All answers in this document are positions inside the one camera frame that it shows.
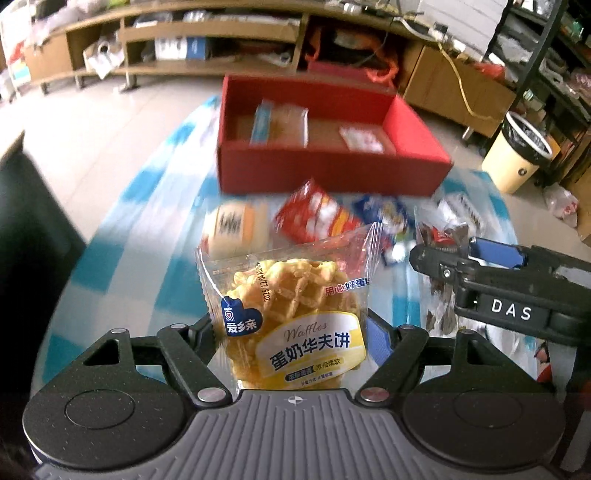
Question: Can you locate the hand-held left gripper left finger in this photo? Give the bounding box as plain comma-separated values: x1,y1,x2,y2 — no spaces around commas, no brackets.
81,314,233,408

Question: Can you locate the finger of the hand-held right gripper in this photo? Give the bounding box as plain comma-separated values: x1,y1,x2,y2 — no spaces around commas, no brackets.
470,237,530,270
410,244,472,288

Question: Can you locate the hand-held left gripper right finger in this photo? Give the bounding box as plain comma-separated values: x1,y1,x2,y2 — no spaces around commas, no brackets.
355,310,502,404

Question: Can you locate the dark brown snack packet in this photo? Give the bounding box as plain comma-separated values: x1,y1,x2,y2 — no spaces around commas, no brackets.
414,208,477,337

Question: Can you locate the blue snack packet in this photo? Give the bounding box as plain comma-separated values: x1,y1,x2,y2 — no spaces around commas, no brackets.
353,194,415,267

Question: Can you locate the waffle packet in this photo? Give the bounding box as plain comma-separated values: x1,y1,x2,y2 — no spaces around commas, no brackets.
196,224,385,393

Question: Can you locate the red white sachet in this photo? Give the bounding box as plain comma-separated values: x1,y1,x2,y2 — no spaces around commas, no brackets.
339,126,387,154

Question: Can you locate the red cardboard box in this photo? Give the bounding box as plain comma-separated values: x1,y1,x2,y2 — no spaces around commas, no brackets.
216,74,454,197

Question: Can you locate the sliced cake packet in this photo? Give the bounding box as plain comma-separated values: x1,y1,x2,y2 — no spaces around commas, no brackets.
250,99,309,147

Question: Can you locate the blue white checkered tablecloth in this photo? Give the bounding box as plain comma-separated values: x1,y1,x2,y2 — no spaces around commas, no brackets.
28,95,583,462

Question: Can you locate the clear plastic bag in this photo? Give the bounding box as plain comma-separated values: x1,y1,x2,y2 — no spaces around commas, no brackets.
542,185,581,228

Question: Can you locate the beige trash bin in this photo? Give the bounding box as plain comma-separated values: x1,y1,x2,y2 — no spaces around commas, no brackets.
481,111,561,195

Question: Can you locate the round bun packet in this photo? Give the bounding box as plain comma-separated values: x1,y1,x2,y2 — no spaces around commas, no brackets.
203,200,271,258

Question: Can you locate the red snack packet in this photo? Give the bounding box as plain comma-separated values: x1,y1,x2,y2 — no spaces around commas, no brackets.
272,179,366,244

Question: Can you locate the wooden tv stand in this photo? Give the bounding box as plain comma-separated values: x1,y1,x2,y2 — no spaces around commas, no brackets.
21,0,518,139

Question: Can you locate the black chair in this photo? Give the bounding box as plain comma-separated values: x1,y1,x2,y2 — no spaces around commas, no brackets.
0,152,88,398

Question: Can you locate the black shelf rack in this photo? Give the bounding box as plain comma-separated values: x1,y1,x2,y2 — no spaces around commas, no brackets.
480,0,591,185

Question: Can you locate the orange plastic bag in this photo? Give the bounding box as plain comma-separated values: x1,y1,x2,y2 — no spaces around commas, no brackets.
304,25,401,85

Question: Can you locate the blue white carton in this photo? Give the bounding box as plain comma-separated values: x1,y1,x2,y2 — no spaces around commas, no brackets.
154,36,209,62

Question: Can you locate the open cardboard box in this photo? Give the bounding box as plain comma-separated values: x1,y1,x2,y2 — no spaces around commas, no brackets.
83,39,126,79

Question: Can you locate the yellow cable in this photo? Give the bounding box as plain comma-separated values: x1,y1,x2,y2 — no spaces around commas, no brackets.
436,41,505,122

